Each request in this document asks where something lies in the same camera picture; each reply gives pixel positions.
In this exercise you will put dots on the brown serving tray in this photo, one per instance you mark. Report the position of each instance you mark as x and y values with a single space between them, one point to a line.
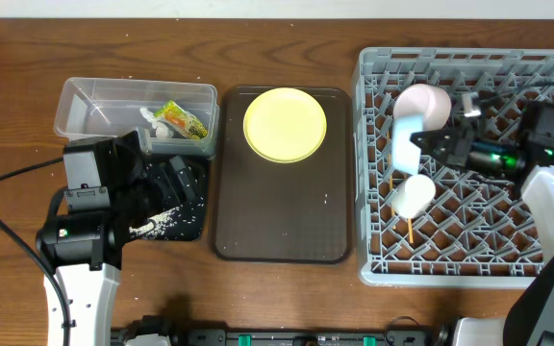
299 212

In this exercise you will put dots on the green orange snack wrapper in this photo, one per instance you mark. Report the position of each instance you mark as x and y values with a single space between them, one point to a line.
185 123

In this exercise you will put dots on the pile of rice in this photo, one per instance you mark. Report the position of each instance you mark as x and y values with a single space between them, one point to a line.
181 223

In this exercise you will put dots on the white bowl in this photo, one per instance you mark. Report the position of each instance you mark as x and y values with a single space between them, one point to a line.
431 102

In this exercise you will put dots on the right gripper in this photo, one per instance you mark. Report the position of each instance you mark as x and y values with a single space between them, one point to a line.
457 148

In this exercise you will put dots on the white tissue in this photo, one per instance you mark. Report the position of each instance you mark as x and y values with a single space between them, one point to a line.
159 126

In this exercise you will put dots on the cream white cup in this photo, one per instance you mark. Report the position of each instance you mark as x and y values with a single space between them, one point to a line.
413 196

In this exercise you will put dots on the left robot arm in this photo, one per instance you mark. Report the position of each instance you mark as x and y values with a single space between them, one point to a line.
83 273

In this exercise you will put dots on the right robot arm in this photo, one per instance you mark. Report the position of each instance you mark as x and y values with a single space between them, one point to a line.
529 164

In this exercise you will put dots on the light blue bowl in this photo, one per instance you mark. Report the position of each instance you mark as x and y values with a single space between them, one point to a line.
405 154

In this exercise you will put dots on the clear plastic bin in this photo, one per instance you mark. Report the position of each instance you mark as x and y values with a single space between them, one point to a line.
91 107

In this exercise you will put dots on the yellow plate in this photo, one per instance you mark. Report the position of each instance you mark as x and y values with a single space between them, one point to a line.
284 125

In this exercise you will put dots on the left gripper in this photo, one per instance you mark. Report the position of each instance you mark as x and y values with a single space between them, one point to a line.
182 172

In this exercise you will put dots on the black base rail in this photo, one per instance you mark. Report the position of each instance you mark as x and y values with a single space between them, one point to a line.
156 330

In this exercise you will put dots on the black waste tray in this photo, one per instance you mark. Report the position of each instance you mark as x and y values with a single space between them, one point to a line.
183 184

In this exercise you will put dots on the grey dishwasher rack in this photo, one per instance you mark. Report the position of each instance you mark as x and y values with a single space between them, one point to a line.
475 233

